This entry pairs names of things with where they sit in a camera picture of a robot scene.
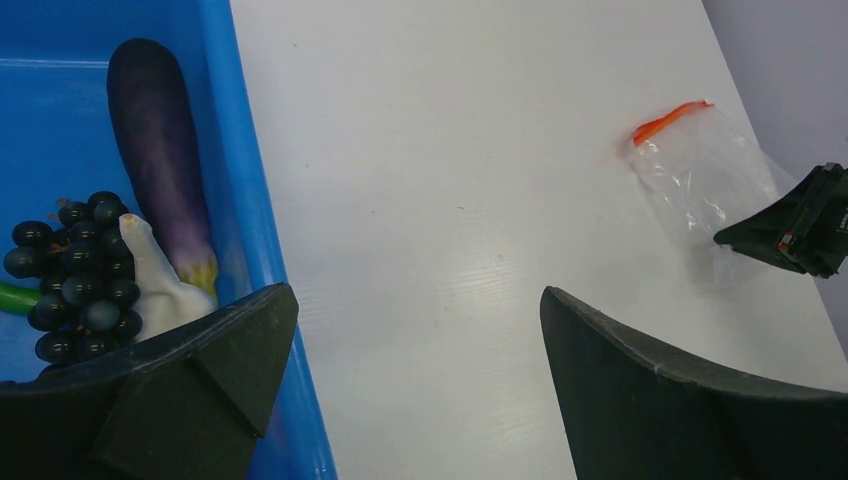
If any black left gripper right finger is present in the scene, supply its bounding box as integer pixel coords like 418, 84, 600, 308
540, 287, 847, 479

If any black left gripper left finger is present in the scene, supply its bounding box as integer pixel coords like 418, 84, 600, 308
1, 283, 299, 479

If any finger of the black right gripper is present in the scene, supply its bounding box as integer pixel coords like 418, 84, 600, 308
713, 163, 847, 278

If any white toy garlic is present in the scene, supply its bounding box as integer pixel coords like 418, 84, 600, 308
119, 214, 218, 341

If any clear zip top bag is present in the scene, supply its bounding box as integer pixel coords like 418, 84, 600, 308
620, 100, 797, 290

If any black toy grape bunch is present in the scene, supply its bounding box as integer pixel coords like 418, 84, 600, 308
2, 191, 143, 371

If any green toy chili pepper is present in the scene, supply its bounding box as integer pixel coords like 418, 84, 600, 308
0, 282, 41, 316

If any purple toy eggplant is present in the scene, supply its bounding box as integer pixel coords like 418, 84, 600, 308
106, 38, 219, 296

